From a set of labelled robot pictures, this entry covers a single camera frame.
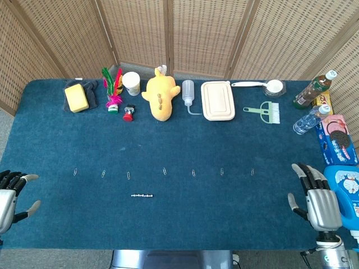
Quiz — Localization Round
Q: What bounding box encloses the clear plastic wash bottle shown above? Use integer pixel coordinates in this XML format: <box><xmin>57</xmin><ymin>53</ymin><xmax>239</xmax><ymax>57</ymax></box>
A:
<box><xmin>182</xmin><ymin>80</ymin><xmax>203</xmax><ymax>116</ymax></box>

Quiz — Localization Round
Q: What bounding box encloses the green tea bottle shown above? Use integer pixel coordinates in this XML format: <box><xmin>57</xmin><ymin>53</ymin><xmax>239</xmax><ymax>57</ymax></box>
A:
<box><xmin>292</xmin><ymin>69</ymin><xmax>338</xmax><ymax>110</ymax></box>

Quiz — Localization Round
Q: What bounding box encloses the green handled white brush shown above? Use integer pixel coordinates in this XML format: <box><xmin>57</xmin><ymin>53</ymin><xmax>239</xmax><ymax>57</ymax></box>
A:
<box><xmin>242</xmin><ymin>101</ymin><xmax>281</xmax><ymax>124</ymax></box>

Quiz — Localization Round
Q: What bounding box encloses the colourful feather shuttlecock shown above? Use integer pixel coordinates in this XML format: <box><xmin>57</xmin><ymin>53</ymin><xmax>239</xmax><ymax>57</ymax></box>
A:
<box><xmin>101</xmin><ymin>67</ymin><xmax>124</xmax><ymax>115</ymax></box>

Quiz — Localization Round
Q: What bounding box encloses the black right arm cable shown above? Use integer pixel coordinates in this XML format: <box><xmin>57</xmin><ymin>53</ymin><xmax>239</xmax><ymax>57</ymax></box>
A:
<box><xmin>300</xmin><ymin>248</ymin><xmax>319</xmax><ymax>269</ymax></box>

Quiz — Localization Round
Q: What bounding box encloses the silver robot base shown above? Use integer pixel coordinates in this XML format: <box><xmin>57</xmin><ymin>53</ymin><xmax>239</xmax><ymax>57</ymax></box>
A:
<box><xmin>110</xmin><ymin>249</ymin><xmax>234</xmax><ymax>269</ymax></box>

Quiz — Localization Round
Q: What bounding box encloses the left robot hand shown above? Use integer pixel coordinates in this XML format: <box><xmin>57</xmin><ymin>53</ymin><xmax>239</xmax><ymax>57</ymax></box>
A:
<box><xmin>0</xmin><ymin>170</ymin><xmax>42</xmax><ymax>235</ymax></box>

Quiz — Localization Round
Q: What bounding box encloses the blue detergent bottle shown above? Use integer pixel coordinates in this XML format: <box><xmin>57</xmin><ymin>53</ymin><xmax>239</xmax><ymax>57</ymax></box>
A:
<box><xmin>324</xmin><ymin>165</ymin><xmax>359</xmax><ymax>244</ymax></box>

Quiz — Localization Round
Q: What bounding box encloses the clear water bottle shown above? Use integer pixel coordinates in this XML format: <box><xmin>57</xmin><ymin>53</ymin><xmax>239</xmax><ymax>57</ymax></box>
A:
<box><xmin>292</xmin><ymin>105</ymin><xmax>332</xmax><ymax>136</ymax></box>

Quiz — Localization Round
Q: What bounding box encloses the blue carpet table cover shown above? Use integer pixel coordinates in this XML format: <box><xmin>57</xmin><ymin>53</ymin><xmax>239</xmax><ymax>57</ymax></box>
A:
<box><xmin>0</xmin><ymin>78</ymin><xmax>359</xmax><ymax>251</ymax></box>

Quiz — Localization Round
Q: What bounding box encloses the dark grey cloth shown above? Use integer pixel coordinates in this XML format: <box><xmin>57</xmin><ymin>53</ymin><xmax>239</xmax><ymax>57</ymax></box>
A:
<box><xmin>63</xmin><ymin>79</ymin><xmax>100</xmax><ymax>112</ymax></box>

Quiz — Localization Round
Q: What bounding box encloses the yellow plush toy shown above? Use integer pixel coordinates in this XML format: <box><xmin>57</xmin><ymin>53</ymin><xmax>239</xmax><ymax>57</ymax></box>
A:
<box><xmin>141</xmin><ymin>64</ymin><xmax>181</xmax><ymax>122</ymax></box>

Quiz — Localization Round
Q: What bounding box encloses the beige lidded lunch box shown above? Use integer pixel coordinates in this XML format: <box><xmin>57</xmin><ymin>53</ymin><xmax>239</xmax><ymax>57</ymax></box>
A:
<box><xmin>200</xmin><ymin>81</ymin><xmax>236</xmax><ymax>122</ymax></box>

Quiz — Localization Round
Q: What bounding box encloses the stack of foil dishes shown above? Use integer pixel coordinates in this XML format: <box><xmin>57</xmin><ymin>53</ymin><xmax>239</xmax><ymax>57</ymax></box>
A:
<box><xmin>263</xmin><ymin>81</ymin><xmax>287</xmax><ymax>98</ymax></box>

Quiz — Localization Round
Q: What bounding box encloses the blue pink cookie box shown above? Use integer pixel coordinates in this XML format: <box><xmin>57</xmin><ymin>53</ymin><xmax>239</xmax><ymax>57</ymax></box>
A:
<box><xmin>314</xmin><ymin>114</ymin><xmax>358</xmax><ymax>165</ymax></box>

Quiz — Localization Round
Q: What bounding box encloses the yellow sponge block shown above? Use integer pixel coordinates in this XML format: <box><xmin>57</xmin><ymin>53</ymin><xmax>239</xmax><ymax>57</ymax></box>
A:
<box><xmin>64</xmin><ymin>84</ymin><xmax>90</xmax><ymax>113</ymax></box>

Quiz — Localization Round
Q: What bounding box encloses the yellow snack box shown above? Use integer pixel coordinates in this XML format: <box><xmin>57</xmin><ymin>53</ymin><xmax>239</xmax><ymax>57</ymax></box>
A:
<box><xmin>313</xmin><ymin>90</ymin><xmax>333</xmax><ymax>115</ymax></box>

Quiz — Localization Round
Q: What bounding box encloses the white plastic ladle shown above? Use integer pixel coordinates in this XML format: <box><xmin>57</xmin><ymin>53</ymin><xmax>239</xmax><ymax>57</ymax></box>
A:
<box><xmin>230</xmin><ymin>79</ymin><xmax>283</xmax><ymax>95</ymax></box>

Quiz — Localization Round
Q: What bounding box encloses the woven wooden folding screen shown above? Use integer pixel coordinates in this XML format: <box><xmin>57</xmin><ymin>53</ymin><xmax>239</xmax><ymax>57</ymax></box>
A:
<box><xmin>0</xmin><ymin>0</ymin><xmax>359</xmax><ymax>146</ymax></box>

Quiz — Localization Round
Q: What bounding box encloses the white paper cup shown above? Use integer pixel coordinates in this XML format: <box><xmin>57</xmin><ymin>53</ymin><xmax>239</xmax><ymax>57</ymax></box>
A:
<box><xmin>121</xmin><ymin>71</ymin><xmax>141</xmax><ymax>96</ymax></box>

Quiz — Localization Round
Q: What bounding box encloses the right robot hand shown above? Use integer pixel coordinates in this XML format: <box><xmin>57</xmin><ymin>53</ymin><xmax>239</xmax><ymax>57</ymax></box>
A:
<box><xmin>287</xmin><ymin>163</ymin><xmax>343</xmax><ymax>232</ymax></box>

